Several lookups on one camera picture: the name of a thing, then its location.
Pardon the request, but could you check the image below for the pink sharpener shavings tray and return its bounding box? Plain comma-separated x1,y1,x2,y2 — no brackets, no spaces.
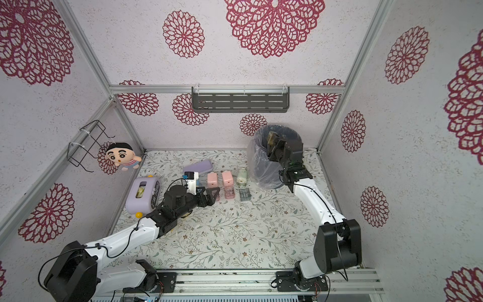
224,186,235,200

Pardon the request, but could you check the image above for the clear plastic bin liner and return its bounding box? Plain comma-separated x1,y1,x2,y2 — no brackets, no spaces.
247,124,306,191

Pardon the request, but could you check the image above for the green pencil sharpener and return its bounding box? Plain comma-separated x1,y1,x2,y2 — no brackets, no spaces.
236,168,249,187

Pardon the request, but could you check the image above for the grey wall shelf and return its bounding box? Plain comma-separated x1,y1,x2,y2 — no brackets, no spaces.
191,86,290,113

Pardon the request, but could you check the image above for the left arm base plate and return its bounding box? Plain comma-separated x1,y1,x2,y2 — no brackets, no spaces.
122,272,177,294

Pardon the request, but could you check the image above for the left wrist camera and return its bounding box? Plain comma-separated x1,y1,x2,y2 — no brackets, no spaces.
183,171,199,195

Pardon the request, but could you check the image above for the Shin-chan plush doll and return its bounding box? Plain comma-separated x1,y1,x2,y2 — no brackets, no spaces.
104,143,142,171

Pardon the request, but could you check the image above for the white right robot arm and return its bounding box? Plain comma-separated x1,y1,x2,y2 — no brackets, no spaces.
267,132,362,281

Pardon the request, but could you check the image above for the purple tissue box holder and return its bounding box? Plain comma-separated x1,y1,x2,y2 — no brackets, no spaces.
125,176,160,215

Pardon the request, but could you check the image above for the pink pencil sharpener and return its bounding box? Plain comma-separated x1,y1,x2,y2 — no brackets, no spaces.
221,171,234,187
207,172,218,188

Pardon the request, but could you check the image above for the clear sharpener shavings tray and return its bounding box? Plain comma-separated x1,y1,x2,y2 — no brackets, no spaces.
238,187,252,201

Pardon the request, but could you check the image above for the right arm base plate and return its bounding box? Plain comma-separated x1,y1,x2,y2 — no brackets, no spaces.
270,271,329,292

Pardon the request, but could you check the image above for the purple pencil case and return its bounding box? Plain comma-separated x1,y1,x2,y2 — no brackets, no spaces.
183,159,213,176

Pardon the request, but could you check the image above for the black wire wall basket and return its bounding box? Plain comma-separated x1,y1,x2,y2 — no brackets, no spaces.
66,120,115,173

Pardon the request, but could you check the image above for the grey trash bin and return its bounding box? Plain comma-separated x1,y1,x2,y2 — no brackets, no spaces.
252,125,304,191

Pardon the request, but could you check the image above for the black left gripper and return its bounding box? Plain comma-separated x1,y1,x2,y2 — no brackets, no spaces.
175,186,220,220

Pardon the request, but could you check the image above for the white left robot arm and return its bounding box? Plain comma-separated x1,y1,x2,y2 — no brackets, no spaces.
39,185,220,301

